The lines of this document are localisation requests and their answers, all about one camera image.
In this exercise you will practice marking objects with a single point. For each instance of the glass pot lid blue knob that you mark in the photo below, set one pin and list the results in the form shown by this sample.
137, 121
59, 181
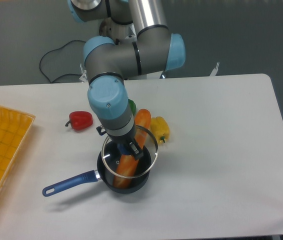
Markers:
131, 155

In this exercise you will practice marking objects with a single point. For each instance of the orange toy baguette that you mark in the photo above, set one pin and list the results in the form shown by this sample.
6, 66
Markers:
127, 164

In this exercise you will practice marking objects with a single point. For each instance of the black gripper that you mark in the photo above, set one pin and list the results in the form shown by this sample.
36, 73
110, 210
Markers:
124, 137

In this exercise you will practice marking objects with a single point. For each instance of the red toy bell pepper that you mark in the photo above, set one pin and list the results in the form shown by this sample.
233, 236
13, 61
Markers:
79, 120

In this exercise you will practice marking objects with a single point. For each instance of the dark saucepan blue handle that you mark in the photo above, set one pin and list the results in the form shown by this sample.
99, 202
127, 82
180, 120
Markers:
112, 158

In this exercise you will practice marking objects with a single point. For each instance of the yellow toy bell pepper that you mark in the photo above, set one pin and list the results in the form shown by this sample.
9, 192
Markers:
160, 129

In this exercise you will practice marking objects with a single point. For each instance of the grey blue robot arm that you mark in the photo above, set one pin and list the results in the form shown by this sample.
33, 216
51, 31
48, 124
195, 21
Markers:
107, 95

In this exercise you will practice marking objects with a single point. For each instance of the green toy bell pepper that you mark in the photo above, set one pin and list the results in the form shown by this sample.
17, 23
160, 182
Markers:
132, 106

